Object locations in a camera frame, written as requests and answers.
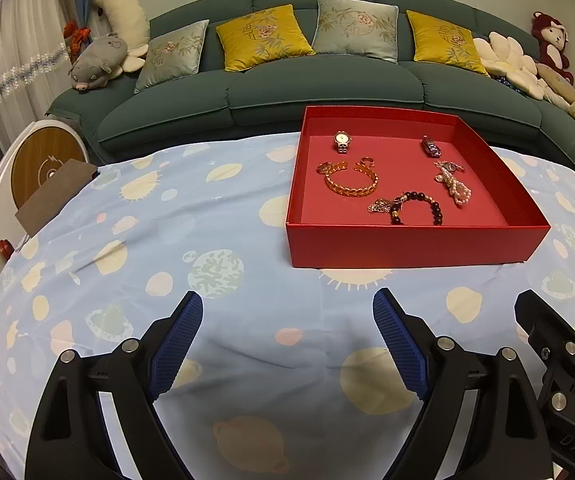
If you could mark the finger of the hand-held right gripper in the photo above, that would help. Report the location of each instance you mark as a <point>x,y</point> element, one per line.
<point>552,330</point>

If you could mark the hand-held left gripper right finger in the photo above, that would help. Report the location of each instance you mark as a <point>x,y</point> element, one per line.
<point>400,340</point>

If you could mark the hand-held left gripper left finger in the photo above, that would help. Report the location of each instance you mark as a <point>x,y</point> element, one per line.
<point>177,340</point>

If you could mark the red cardboard box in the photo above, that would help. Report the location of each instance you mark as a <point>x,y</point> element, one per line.
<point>397,245</point>

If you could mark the filigree drop earring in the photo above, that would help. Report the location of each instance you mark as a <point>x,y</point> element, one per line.
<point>448,165</point>
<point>379,205</point>

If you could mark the blue printed tablecloth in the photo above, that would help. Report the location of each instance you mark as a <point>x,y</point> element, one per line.
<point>192,210</point>

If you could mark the brown card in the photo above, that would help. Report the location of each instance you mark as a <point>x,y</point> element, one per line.
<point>52,200</point>

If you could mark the dark purple wristwatch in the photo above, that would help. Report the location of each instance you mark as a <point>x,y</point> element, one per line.
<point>431,146</point>

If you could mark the brown plush cushion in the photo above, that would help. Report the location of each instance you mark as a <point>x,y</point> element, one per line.
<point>560,80</point>

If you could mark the gold wristwatch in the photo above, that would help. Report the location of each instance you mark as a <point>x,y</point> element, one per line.
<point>342,141</point>

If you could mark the cream flower cushion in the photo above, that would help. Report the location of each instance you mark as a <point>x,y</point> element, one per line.
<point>512,65</point>

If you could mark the red monkey plush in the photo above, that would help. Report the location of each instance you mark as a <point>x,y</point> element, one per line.
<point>552,42</point>

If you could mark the dark green sofa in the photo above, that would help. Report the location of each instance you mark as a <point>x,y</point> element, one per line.
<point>267,95</point>

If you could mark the yellow embroidered cushion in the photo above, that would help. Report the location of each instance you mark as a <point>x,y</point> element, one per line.
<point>445,42</point>
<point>262,37</point>

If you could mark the grey-green embroidered cushion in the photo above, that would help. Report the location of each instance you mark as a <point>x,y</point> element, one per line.
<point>172,55</point>
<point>355,27</point>

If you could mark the grey pig plush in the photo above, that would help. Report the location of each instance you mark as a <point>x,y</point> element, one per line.
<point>100,62</point>

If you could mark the red curtain bow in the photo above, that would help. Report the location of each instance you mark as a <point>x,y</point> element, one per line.
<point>76,35</point>

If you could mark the white sheep plush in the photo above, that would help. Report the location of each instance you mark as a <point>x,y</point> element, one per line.
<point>122,15</point>

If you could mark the white curtain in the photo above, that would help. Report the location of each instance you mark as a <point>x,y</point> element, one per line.
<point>17,50</point>

